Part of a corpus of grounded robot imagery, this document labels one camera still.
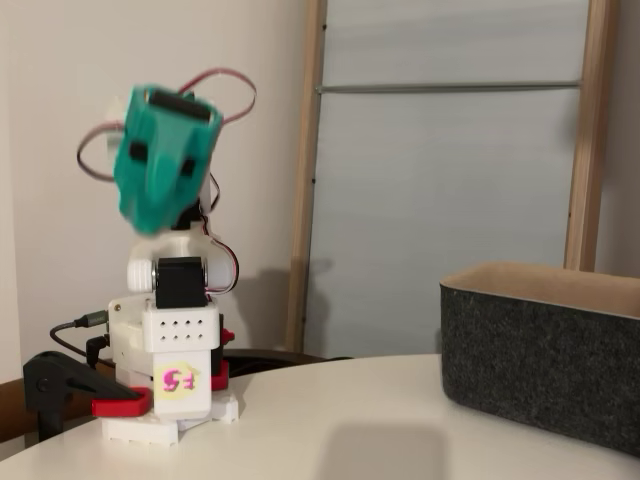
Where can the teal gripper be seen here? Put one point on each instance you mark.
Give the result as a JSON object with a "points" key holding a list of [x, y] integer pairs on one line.
{"points": [[159, 150]]}

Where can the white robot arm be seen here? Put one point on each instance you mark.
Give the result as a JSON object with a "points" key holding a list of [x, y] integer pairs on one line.
{"points": [[180, 325]]}

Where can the grey felt box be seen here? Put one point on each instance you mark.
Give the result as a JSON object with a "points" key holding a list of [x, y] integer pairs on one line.
{"points": [[525, 360]]}

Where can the black clamp with red pad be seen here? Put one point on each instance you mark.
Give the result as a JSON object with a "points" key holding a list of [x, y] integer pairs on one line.
{"points": [[220, 380], [45, 385]]}

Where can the metal rod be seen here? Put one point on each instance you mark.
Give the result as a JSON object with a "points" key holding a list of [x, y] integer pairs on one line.
{"points": [[450, 87]]}

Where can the wooden frame with frosted panel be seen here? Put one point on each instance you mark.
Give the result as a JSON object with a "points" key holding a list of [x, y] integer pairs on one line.
{"points": [[307, 150]]}

